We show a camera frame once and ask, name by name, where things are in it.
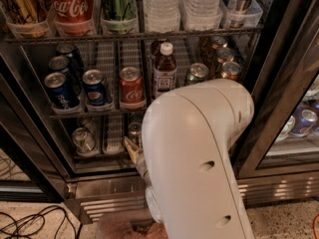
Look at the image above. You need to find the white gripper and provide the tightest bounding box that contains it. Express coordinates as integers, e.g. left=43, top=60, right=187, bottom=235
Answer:
left=124, top=137, right=148, bottom=177

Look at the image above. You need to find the silver redbull can front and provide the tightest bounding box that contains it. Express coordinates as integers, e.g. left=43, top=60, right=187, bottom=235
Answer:
left=129, top=122, right=142, bottom=147

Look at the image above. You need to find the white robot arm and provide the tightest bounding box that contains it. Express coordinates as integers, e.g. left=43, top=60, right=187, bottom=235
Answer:
left=137, top=79, right=254, bottom=239

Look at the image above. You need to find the redbull can behind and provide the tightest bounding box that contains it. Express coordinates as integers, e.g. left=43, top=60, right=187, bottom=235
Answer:
left=130, top=112, right=144, bottom=123

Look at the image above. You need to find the silver can bottom left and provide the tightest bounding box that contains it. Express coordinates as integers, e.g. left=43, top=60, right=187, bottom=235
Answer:
left=72, top=127, right=96, bottom=153

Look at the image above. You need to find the red coke can middle shelf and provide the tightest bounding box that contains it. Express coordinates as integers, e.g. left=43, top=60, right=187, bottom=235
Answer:
left=120, top=67, right=145, bottom=104

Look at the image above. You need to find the pepsi can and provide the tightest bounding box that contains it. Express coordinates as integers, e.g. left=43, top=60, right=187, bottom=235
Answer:
left=44, top=73, right=80, bottom=110
left=82, top=70, right=110, bottom=106

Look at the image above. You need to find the tea bottle middle shelf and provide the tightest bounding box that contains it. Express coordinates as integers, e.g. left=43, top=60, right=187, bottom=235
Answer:
left=153, top=42, right=177, bottom=99

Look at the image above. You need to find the front left pepsi can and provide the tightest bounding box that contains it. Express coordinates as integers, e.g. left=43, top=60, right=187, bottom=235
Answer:
left=44, top=73, right=80, bottom=110

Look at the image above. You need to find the green can middle shelf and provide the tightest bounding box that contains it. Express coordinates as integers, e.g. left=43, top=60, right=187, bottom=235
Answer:
left=185, top=63, right=208, bottom=86

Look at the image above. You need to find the green can shelf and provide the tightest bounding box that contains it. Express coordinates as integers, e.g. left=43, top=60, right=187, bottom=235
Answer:
left=185, top=63, right=208, bottom=86
left=102, top=0, right=138, bottom=34

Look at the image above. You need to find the rear left dark can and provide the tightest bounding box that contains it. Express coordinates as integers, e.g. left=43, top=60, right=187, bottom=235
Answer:
left=56, top=44, right=84, bottom=75

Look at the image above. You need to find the dark can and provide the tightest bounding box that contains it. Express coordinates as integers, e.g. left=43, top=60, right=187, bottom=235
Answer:
left=48, top=55, right=83, bottom=95
left=56, top=44, right=84, bottom=75

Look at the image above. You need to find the middle left dark can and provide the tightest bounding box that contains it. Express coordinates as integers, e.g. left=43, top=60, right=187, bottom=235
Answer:
left=48, top=55, right=83, bottom=95

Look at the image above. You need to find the front gold can middle shelf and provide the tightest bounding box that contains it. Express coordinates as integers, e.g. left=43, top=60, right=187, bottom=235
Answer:
left=219, top=62, right=241, bottom=81

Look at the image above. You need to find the gold can shelf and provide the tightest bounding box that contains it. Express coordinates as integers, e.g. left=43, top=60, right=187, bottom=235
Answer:
left=1, top=0, right=47, bottom=38
left=219, top=62, right=241, bottom=81

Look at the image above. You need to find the middle gold can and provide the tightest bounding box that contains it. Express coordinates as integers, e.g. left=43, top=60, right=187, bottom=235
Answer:
left=209, top=47, right=234, bottom=79

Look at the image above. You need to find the rear gold can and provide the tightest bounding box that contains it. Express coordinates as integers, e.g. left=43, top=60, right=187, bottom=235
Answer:
left=198, top=35, right=228, bottom=67

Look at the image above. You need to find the green can top shelf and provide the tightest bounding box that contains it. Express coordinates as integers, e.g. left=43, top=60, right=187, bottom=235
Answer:
left=102, top=0, right=138, bottom=34

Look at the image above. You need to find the fridge glass door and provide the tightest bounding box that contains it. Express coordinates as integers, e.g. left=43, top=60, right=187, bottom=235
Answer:
left=233, top=0, right=319, bottom=180

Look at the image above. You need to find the large coca-cola can top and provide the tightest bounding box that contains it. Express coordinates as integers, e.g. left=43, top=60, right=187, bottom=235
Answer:
left=52, top=0, right=94, bottom=36

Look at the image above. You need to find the can behind glass door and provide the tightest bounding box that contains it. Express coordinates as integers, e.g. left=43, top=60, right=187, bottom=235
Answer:
left=290, top=108, right=318, bottom=136

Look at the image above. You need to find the gold can top shelf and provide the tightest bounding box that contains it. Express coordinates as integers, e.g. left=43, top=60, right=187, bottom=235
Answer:
left=1, top=0, right=47, bottom=38

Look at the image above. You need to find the clear plastic bin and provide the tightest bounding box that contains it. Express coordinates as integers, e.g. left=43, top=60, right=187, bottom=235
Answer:
left=96, top=209, right=168, bottom=239

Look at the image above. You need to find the left water bottle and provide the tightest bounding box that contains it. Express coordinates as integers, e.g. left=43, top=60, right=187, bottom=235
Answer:
left=144, top=0, right=180, bottom=33

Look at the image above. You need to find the water bottle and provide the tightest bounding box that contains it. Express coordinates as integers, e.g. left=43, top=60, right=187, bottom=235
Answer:
left=144, top=0, right=180, bottom=33
left=182, top=0, right=221, bottom=31

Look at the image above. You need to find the right water bottle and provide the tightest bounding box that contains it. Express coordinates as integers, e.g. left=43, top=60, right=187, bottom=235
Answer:
left=182, top=0, right=221, bottom=31

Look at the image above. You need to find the black cable on floor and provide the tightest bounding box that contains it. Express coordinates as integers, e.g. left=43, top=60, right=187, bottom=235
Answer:
left=0, top=204, right=83, bottom=239

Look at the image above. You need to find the orange cable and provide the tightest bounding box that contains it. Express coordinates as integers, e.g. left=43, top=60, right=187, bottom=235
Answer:
left=312, top=213, right=319, bottom=239

